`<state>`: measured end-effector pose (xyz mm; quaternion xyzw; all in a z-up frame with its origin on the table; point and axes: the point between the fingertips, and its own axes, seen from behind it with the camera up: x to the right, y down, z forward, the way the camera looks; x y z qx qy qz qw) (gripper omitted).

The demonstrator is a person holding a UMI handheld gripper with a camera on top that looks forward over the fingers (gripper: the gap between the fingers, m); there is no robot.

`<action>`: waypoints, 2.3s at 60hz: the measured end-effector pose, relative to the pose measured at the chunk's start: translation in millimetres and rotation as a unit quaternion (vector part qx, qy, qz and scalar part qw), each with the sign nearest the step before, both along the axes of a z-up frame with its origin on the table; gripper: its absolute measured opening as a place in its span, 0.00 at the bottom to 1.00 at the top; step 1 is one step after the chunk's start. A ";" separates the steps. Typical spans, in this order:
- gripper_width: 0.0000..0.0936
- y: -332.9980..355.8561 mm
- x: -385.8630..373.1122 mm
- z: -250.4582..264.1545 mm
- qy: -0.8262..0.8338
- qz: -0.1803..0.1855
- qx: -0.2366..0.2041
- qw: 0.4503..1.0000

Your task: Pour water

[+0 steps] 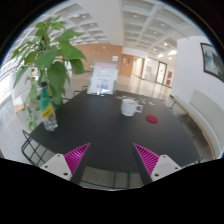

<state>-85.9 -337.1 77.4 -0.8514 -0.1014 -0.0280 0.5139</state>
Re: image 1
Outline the flat round red coaster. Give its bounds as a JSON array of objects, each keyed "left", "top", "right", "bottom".
[{"left": 145, "top": 114, "right": 159, "bottom": 124}]

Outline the white wall bench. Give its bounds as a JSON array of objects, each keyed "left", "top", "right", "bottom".
[{"left": 169, "top": 88, "right": 224, "bottom": 158}]

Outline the green plastic drink bottle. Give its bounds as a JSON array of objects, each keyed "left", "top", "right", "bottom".
[{"left": 39, "top": 81, "right": 59, "bottom": 132}]

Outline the group of ceiling lights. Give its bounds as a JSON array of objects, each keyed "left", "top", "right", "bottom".
[{"left": 129, "top": 13, "right": 178, "bottom": 59}]

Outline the framed landscape picture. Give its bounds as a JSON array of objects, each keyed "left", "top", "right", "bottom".
[{"left": 200, "top": 42, "right": 224, "bottom": 84}]

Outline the green leafy potted plant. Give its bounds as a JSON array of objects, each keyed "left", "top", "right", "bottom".
[{"left": 11, "top": 14, "right": 88, "bottom": 132}]

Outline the clear acrylic sign holder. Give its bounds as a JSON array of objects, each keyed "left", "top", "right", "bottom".
[{"left": 87, "top": 60, "right": 119, "bottom": 97}]

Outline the black wire chair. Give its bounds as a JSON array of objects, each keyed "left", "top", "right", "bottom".
[{"left": 20, "top": 129, "right": 58, "bottom": 167}]

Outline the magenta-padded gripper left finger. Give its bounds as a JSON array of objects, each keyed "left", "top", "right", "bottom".
[{"left": 39, "top": 142, "right": 98, "bottom": 187}]

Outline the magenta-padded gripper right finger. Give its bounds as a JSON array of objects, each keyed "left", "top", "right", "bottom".
[{"left": 130, "top": 142, "right": 183, "bottom": 186}]

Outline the white polka-dot mug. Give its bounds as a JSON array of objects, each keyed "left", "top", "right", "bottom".
[{"left": 120, "top": 98, "right": 144, "bottom": 117}]

